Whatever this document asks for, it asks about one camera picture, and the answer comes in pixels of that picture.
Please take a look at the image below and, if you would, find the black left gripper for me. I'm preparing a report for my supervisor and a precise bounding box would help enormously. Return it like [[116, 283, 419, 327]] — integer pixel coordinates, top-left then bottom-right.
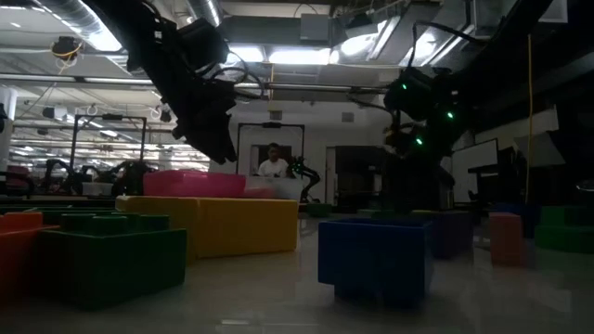
[[152, 69, 239, 166]]

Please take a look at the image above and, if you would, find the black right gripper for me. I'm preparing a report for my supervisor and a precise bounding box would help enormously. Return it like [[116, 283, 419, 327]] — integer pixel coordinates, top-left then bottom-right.
[[384, 122, 458, 217]]

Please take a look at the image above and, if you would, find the pink plastic bin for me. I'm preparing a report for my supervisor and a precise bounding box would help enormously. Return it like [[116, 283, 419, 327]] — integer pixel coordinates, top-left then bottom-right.
[[142, 169, 248, 199]]

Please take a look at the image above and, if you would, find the purple long toy block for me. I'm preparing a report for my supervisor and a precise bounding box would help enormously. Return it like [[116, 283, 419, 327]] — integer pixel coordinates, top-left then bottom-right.
[[429, 211, 475, 260]]

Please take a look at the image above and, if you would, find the dark cabinet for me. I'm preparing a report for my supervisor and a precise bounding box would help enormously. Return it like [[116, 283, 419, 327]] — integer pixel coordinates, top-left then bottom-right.
[[333, 145, 387, 208]]

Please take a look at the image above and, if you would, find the whiteboard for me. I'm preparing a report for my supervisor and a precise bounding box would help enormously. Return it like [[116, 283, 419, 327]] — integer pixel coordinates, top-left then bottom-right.
[[450, 137, 500, 204]]

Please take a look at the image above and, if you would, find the person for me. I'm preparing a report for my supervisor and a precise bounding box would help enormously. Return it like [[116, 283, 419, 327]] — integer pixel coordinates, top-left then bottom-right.
[[257, 142, 291, 179]]

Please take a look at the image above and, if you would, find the dark desk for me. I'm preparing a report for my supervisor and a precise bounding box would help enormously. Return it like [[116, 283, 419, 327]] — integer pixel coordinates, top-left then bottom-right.
[[467, 147, 528, 205]]

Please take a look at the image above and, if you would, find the blue small toy block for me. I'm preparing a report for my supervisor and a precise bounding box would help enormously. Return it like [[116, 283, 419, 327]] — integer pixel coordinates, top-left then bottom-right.
[[317, 217, 433, 302]]

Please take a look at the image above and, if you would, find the orange toy block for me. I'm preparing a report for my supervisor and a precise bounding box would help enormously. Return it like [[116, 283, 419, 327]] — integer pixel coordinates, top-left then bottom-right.
[[489, 212, 528, 268]]

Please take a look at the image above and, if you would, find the ceiling light panel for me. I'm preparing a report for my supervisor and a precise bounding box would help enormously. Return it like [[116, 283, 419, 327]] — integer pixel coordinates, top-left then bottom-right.
[[226, 44, 265, 64], [267, 47, 333, 66]]

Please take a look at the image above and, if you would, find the grey ceiling pipe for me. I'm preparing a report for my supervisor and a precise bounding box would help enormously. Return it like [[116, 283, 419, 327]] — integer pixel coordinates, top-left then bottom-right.
[[0, 73, 391, 97]]

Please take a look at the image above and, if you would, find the white container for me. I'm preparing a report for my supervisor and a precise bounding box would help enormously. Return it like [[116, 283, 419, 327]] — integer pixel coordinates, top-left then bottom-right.
[[81, 181, 114, 196]]

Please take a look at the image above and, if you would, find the grey ceiling box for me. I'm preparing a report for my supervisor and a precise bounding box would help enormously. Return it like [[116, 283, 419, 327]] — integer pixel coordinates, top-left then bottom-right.
[[299, 12, 331, 43]]

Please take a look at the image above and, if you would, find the red background object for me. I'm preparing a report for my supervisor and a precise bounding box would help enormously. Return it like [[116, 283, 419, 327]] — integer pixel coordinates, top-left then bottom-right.
[[5, 165, 32, 187]]

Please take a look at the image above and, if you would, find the white pillar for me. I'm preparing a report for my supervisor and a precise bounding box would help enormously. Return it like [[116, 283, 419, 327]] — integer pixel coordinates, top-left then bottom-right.
[[0, 86, 19, 173]]

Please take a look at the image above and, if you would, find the red toy block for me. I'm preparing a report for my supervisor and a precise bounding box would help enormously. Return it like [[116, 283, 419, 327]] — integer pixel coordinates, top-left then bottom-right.
[[0, 212, 60, 301]]

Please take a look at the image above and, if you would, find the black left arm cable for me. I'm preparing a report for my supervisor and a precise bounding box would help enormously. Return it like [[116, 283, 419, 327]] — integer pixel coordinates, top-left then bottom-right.
[[217, 49, 266, 101]]

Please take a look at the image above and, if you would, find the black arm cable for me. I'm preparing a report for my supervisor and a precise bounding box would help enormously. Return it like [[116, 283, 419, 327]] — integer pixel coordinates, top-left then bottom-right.
[[217, 49, 266, 101], [407, 20, 482, 73]]

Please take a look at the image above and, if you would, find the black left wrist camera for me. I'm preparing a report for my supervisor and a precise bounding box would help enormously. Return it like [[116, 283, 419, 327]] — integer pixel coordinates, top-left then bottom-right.
[[177, 17, 231, 71]]

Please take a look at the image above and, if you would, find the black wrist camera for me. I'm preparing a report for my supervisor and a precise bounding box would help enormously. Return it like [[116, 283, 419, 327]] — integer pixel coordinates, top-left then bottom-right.
[[382, 68, 435, 122], [177, 17, 231, 71]]

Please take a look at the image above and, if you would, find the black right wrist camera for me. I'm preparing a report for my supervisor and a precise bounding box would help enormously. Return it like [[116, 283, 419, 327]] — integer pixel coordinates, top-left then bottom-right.
[[382, 68, 435, 122]]

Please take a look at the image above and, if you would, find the white wall panel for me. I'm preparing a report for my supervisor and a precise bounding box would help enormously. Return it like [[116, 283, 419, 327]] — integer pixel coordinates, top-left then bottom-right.
[[512, 132, 567, 168]]

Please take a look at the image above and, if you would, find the silver round ceiling duct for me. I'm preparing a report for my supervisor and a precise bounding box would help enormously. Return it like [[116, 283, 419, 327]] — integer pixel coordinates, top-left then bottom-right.
[[185, 0, 224, 28]]

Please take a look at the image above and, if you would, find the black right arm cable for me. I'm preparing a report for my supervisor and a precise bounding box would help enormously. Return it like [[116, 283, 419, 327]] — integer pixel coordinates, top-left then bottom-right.
[[407, 20, 482, 73]]

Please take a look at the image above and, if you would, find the black yellow cable reel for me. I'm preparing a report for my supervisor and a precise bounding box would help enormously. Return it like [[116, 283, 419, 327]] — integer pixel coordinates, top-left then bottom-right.
[[50, 35, 84, 62]]

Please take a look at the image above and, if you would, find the large silver ceiling duct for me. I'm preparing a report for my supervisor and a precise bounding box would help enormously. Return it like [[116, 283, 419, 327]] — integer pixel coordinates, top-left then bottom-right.
[[32, 0, 154, 78]]

